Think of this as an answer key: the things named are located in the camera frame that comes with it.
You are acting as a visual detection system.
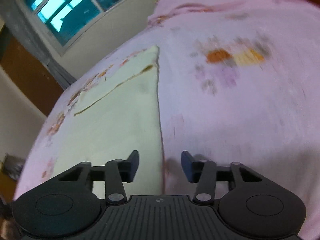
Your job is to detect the pale yellow cloth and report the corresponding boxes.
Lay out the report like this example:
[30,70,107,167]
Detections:
[52,46,163,195]

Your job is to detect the wooden side cabinet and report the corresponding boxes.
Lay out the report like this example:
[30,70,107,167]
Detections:
[1,154,25,240]

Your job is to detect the brown wooden door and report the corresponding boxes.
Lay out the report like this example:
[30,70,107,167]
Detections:
[1,26,63,116]

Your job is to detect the pink floral bed sheet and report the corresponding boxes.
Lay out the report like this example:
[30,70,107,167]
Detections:
[16,0,319,239]

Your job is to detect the grey left curtain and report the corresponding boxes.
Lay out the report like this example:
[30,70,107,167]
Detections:
[1,0,76,89]

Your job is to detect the white framed window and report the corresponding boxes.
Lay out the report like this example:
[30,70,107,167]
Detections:
[13,0,161,55]

